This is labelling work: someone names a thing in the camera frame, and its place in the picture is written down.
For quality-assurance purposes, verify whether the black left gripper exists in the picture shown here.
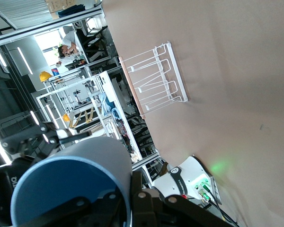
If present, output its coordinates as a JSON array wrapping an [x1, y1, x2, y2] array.
[[0, 122, 92, 227]]

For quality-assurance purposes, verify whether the long aluminium frame beam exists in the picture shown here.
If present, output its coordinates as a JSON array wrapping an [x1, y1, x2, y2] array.
[[0, 6, 104, 47]]

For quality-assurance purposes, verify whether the white light strip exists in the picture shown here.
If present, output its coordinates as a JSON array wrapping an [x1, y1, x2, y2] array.
[[17, 46, 32, 74], [0, 46, 8, 68]]

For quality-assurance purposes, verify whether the black left arm base cable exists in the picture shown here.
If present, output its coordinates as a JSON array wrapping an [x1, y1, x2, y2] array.
[[198, 184, 240, 227]]

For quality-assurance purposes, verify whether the person in white shirt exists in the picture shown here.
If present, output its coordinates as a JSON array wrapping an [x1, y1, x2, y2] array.
[[55, 30, 80, 69]]

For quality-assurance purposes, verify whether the aluminium frame post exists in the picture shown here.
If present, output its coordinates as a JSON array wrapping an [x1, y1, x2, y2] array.
[[131, 151, 161, 171]]

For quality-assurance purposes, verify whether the black office chair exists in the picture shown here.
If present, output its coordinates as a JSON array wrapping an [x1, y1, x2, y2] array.
[[75, 25, 111, 63]]

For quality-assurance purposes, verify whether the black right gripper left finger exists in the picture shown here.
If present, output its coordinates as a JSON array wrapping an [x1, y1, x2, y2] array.
[[21, 192, 124, 227]]

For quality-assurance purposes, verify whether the blue plastic cup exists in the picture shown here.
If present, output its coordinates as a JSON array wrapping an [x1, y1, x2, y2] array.
[[10, 136, 133, 227]]

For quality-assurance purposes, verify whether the large yellow hard hat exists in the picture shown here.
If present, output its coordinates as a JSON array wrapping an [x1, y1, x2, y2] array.
[[39, 70, 53, 83]]

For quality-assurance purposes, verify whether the brown cardboard box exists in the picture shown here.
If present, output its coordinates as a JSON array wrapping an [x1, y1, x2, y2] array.
[[44, 0, 80, 14]]

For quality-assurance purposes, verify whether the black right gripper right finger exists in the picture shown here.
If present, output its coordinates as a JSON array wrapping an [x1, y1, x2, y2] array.
[[130, 170, 239, 227]]

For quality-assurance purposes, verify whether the white wire cup holder rack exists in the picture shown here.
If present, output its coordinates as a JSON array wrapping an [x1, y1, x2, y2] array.
[[118, 41, 189, 119]]

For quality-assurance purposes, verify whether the blue cloth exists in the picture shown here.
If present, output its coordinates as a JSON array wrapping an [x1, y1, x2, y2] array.
[[98, 92, 115, 116]]

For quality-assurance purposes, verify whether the white workbench frame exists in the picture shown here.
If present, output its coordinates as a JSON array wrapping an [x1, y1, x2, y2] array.
[[36, 70, 160, 171]]

